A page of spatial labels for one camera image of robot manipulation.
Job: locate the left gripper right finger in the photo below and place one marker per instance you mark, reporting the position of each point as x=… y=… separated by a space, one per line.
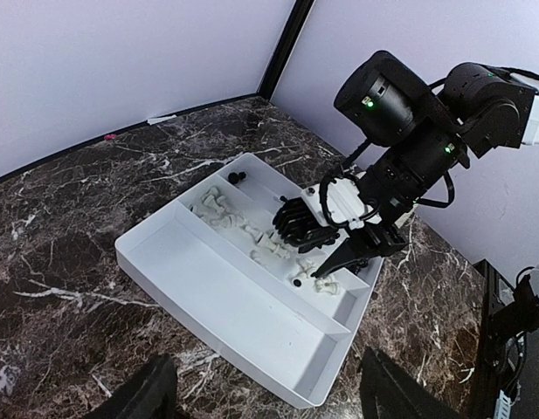
x=388 y=391

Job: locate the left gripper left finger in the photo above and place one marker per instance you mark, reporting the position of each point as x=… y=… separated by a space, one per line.
x=149 y=393

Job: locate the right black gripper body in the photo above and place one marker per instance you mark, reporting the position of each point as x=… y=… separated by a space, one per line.
x=370 y=237

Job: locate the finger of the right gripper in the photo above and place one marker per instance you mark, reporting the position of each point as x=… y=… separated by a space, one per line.
x=345 y=256

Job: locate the white plastic compartment tray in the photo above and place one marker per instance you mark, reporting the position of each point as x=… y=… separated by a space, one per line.
x=290 y=340

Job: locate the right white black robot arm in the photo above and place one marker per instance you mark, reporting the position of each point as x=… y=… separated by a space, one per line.
x=425 y=130

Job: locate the pile of black chess pieces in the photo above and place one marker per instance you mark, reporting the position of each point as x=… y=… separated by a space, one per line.
x=235 y=178

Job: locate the pile of white chess pieces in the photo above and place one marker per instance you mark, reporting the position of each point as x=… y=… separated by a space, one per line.
x=215 y=209

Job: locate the black front rail base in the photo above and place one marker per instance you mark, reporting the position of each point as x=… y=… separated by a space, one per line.
x=510 y=312

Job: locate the right black frame post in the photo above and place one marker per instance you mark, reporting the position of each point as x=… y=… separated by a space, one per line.
x=284 y=48

